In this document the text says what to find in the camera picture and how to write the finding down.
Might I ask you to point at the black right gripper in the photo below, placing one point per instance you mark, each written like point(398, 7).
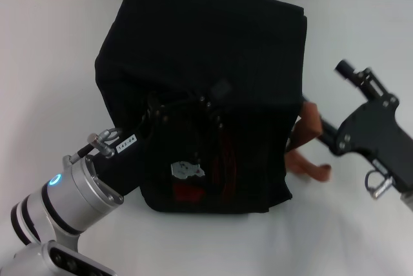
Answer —
point(380, 134)

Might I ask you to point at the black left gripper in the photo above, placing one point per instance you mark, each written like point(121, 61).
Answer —
point(129, 166)

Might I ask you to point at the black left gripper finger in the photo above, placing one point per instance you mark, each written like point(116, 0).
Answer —
point(213, 105)

